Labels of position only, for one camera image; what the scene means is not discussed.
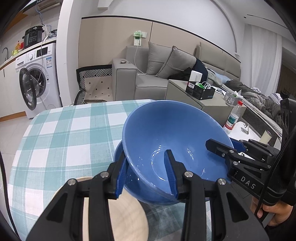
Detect black patterned chair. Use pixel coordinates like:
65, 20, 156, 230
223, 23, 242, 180
74, 64, 113, 105

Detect plastic water bottle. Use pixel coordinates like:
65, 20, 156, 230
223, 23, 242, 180
223, 100, 243, 135

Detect wall power strip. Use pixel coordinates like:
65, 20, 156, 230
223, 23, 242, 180
133, 31, 147, 47

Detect grey right cushion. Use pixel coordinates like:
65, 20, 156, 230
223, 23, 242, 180
157, 46, 197, 79

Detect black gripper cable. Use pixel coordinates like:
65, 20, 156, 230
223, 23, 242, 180
0, 150, 19, 237

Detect white washing machine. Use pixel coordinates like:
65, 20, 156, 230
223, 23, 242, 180
16, 42, 62, 119

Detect white marble side table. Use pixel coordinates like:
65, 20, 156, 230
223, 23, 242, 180
228, 121, 272, 164

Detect blue bowl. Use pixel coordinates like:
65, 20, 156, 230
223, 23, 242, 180
121, 99, 235, 205
125, 144, 178, 205

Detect cream plate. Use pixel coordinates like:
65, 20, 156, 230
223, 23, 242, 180
55, 176, 150, 241

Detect grey sofa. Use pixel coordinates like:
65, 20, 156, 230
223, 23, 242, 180
111, 42, 241, 100

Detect grey cushion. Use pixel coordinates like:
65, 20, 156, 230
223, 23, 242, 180
157, 46, 197, 79
147, 42, 171, 75

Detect white kitchen base cabinets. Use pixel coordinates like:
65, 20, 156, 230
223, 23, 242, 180
1, 61, 26, 118

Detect person right hand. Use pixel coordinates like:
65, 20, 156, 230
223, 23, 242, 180
257, 201, 293, 226

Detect grey side cabinet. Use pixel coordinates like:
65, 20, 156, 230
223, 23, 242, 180
165, 80, 233, 126

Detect black box with cables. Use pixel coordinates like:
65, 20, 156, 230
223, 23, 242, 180
186, 81, 215, 100

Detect grey left cushion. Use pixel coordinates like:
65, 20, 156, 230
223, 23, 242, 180
147, 42, 171, 75

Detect black pressure cooker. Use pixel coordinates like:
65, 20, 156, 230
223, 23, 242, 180
22, 26, 44, 49

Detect teal checked tablecloth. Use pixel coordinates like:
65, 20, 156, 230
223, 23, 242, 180
7, 99, 212, 241

